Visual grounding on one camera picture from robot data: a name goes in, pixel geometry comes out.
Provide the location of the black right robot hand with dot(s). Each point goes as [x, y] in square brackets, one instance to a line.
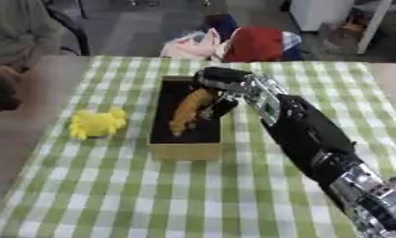
[220, 77]

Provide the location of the orange soft toy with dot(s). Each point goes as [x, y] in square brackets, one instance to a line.
[188, 108]

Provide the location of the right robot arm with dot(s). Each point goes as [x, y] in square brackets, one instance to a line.
[304, 130]

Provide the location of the tan cardboard box black inside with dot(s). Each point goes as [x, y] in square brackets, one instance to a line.
[177, 145]

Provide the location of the pink bag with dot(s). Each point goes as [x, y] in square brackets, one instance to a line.
[193, 46]

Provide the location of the red bag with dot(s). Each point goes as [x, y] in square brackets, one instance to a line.
[255, 45]

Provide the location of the dark blue bag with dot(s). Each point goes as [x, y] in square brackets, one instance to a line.
[222, 24]

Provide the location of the white cabinet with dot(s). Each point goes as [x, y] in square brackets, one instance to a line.
[320, 14]

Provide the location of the yellow soft toy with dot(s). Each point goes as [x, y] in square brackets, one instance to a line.
[96, 123]

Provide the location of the black chair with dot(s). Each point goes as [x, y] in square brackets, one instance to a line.
[71, 28]

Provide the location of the person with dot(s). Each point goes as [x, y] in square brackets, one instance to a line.
[11, 40]

